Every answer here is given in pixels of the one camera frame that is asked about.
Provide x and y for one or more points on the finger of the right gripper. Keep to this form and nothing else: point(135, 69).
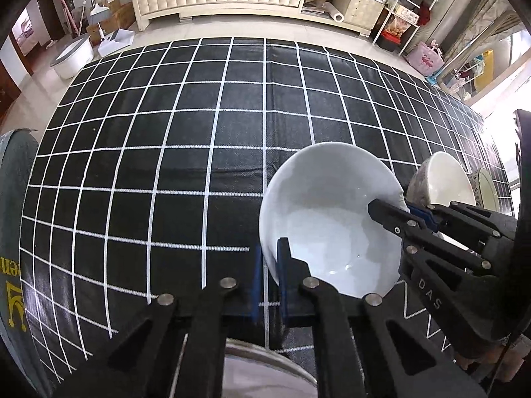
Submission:
point(394, 219)
point(452, 211)

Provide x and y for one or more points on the plain white bowl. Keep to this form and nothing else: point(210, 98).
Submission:
point(440, 180)

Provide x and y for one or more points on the dark patterned small bowl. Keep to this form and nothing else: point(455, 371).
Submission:
point(485, 193)

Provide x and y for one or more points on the person's hand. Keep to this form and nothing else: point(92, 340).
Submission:
point(513, 357)

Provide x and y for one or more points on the white bowl red emblem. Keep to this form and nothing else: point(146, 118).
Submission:
point(318, 199)

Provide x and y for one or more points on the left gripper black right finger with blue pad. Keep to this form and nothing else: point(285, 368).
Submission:
point(361, 347)

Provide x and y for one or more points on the cartoon bear print plate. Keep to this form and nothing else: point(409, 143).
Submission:
point(252, 371)

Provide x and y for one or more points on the white wire shelf rack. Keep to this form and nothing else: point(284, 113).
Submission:
point(400, 22)

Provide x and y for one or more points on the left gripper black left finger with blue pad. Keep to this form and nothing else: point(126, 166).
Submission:
point(174, 347)

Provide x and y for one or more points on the white plastic tub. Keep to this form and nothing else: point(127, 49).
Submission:
point(71, 60)

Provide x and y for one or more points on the white paper roll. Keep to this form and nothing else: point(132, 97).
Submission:
point(334, 13)

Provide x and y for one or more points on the cardboard boxes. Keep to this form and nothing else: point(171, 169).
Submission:
point(111, 15)

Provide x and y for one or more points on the pink bag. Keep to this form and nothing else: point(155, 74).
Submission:
point(426, 58)

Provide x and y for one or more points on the grey-green sofa with gold print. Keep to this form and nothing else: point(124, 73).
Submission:
point(18, 148)

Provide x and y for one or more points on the black white grid tablecloth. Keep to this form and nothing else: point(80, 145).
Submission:
point(150, 174)

